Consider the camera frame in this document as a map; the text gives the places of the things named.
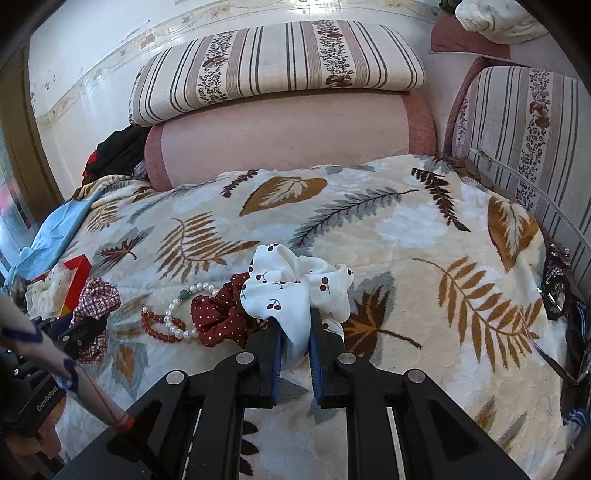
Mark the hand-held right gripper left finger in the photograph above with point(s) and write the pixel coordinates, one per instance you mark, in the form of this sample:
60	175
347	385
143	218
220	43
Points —
276	369

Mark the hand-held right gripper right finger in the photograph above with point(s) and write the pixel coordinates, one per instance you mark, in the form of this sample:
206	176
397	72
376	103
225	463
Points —
315	369

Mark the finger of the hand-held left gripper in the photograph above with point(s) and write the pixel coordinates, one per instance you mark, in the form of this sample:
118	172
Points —
85	334

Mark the red plaid scrunchie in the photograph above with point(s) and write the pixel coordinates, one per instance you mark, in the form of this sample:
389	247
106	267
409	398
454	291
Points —
99	295

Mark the red shallow box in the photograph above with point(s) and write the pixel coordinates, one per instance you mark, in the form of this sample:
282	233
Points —
78	265

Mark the white cherry print scrunchie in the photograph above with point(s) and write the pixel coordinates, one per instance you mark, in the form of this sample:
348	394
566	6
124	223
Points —
277	295

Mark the dark red polka dot scrunchie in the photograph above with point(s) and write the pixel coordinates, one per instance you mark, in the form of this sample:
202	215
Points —
217	318

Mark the person's left forearm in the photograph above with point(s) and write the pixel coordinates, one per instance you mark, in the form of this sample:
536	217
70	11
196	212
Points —
27	337

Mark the cream dotted scrunchie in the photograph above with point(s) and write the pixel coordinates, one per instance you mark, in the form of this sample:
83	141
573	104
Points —
48	290

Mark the light blue cloth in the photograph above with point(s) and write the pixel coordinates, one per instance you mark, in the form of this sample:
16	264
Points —
55	230

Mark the red clothing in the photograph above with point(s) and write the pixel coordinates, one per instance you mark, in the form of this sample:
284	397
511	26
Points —
91	166

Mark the purple cloth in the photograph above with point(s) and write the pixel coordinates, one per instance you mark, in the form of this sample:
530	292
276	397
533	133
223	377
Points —
140	168

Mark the black clothing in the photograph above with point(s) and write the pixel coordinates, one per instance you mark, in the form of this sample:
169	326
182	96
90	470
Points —
122	152

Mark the pink bolster pillow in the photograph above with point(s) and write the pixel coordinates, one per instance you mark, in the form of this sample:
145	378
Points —
286	134

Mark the dark sunglasses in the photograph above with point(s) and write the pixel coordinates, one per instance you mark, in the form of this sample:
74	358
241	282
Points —
575	341

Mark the blue white striped item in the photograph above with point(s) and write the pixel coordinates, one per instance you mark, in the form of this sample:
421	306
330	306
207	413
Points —
575	417

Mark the long striped floral cushion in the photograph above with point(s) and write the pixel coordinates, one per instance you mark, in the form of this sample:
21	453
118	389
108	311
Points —
277	60

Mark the striped floral side cushion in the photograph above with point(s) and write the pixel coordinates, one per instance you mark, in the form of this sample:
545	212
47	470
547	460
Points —
521	138

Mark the white crumpled cloth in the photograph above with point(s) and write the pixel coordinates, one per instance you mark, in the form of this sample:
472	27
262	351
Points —
494	21

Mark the wooden door frame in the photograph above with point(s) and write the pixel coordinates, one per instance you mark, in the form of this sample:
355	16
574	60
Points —
27	152

